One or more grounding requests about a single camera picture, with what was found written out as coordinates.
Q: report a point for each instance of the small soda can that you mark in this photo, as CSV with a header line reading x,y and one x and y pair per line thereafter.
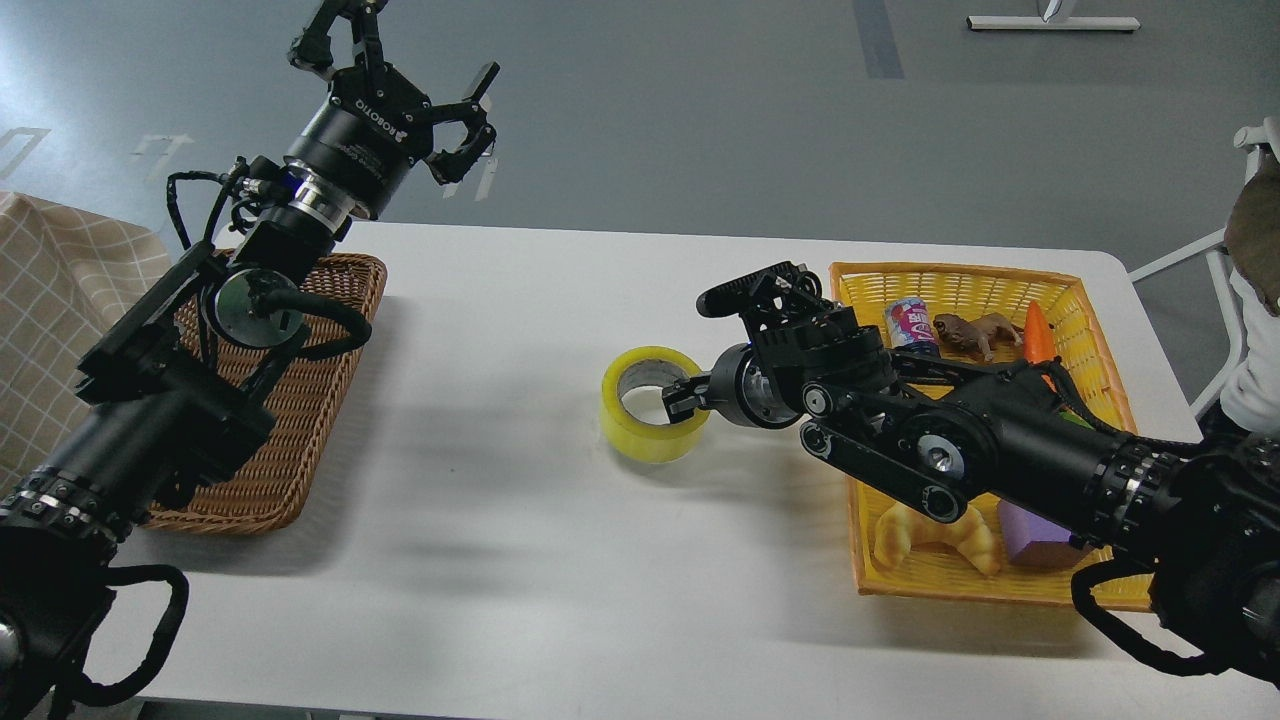
x,y
909,327

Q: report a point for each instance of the brown wicker basket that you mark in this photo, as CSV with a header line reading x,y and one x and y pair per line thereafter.
x,y
270,490

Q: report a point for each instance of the beige checkered cloth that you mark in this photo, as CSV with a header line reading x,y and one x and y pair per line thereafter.
x,y
67,275

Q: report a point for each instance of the toy croissant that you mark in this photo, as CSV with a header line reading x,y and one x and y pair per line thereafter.
x,y
901,530

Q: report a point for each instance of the white stand base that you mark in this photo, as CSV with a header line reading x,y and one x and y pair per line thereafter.
x,y
1036,23

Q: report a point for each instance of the yellow tape roll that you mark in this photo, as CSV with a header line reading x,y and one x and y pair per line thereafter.
x,y
638,440

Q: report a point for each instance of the yellow plastic basket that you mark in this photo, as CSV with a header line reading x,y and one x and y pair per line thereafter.
x,y
934,570

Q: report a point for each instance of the person in white clothes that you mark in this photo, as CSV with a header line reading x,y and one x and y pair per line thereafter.
x,y
1249,401

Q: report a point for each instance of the orange toy carrot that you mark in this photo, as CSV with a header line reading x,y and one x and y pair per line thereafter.
x,y
1038,342

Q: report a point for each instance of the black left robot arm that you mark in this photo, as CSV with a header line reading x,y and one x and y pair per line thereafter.
x,y
178,387

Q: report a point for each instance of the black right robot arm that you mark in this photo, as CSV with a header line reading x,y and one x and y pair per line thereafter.
x,y
1191,586

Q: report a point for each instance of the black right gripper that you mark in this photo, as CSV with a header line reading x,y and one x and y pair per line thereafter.
x,y
736,388

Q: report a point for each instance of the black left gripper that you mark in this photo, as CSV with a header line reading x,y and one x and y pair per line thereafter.
x,y
360,135

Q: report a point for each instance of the purple block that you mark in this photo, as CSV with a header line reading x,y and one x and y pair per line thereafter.
x,y
1037,543

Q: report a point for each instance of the brown toy animal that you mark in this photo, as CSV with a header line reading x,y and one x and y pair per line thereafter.
x,y
977,337

